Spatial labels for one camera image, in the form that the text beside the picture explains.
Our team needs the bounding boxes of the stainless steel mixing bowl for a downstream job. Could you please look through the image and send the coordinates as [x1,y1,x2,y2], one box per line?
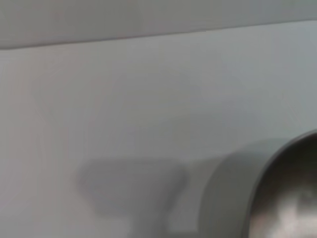
[247,131,317,238]

